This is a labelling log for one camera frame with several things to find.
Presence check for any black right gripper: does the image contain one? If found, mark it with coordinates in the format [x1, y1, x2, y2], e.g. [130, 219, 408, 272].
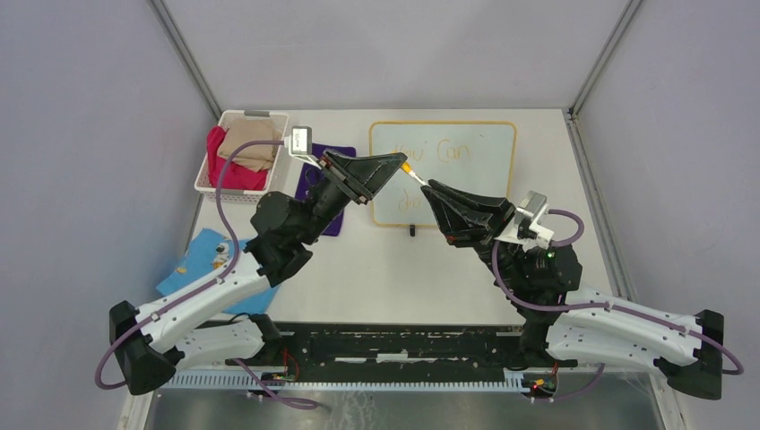
[420, 179, 528, 292]

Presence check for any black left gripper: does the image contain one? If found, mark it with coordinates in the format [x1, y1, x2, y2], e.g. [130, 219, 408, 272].
[298, 149, 409, 245]

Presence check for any white marker pen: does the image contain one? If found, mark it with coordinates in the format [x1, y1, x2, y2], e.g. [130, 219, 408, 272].
[409, 171, 428, 186]

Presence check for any yellow framed whiteboard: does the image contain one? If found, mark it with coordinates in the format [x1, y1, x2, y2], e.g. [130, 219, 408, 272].
[368, 121, 517, 228]

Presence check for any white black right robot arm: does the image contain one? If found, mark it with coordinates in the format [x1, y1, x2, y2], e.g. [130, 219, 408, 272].
[421, 180, 725, 400]

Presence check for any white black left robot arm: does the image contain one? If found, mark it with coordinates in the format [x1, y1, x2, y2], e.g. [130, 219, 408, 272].
[95, 150, 407, 395]

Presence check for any purple towel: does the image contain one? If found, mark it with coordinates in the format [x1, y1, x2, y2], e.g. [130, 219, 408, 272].
[295, 163, 345, 237]

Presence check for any beige cloth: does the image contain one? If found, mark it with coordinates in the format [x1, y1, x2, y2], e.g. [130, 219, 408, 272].
[216, 116, 284, 173]

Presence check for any pink cloth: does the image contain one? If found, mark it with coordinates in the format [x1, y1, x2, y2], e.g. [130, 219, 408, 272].
[206, 126, 268, 191]

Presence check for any blue cartoon cloth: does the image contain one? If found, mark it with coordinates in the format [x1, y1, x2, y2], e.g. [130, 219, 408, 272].
[156, 228, 280, 315]

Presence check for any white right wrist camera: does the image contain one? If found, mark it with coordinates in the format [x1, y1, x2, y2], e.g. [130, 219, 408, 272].
[496, 191, 554, 249]

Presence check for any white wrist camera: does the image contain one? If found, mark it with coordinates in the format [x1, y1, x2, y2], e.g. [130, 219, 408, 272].
[286, 125, 313, 158]
[496, 191, 554, 249]

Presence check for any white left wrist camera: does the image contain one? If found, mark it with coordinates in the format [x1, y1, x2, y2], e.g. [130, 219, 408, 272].
[286, 125, 313, 158]

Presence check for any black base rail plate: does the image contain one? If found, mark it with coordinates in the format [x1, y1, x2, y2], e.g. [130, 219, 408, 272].
[244, 322, 557, 383]

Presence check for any white toothed cable duct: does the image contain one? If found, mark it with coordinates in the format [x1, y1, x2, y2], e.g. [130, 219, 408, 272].
[162, 369, 529, 394]

